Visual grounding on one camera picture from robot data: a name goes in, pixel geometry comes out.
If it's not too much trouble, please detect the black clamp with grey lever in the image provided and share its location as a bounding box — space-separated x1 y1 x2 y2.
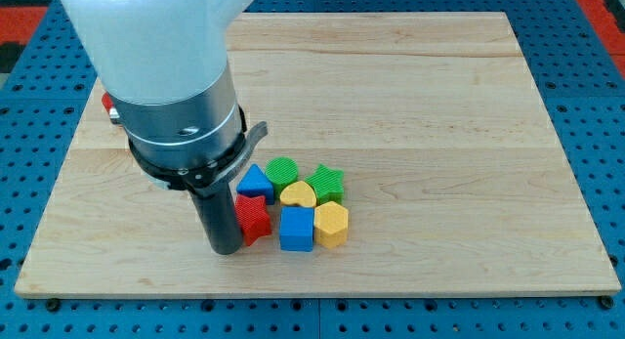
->
128 121 269 197

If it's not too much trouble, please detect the yellow hexagon block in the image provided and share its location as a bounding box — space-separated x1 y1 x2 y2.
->
313 201 349 248

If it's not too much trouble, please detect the blue cube block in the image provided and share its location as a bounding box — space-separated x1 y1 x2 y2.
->
279 206 314 252

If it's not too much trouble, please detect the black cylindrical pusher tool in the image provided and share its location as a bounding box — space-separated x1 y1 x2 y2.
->
189 184 243 255

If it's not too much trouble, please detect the yellow heart block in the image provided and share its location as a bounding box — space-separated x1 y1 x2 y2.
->
279 181 316 207

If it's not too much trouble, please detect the green star block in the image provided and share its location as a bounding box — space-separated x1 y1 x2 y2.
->
305 164 345 205

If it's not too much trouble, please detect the light wooden board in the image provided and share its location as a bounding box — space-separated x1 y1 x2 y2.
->
15 13 621 299

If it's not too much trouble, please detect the red star block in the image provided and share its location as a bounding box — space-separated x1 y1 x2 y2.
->
235 194 272 246

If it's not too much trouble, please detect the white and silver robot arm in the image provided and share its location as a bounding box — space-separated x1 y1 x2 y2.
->
61 0 254 169

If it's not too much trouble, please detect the green circle block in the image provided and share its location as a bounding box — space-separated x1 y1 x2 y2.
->
265 156 299 198

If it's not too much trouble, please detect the blue triangle block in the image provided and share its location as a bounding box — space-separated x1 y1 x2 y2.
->
236 164 275 205

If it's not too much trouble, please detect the red circle block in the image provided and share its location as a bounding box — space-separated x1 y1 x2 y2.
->
102 92 114 113

